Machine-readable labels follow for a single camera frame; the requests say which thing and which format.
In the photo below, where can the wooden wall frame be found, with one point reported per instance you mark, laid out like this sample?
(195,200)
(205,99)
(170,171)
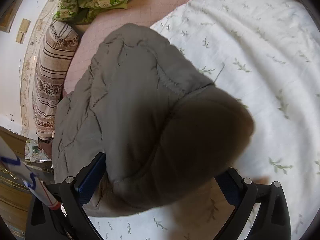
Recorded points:
(10,15)

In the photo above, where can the white tube with blue print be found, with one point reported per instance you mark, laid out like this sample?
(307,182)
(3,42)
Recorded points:
(20,165)

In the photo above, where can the grey padded jacket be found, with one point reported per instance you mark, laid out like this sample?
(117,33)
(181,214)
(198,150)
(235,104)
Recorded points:
(137,105)

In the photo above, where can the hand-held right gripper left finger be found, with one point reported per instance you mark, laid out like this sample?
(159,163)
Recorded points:
(87,180)

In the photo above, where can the white leaf print bed sheet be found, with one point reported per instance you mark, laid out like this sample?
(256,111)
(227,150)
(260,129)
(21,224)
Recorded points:
(250,55)

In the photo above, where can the clear printed plastic bag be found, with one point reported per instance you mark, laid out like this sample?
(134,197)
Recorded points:
(35,152)

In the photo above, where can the beige wall plate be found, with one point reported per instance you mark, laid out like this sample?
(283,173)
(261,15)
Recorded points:
(25,25)
(20,37)

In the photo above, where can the pink quilted mat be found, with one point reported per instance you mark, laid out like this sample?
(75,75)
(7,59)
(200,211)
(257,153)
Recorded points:
(140,15)

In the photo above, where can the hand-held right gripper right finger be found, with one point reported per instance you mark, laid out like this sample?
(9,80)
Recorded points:
(230,182)

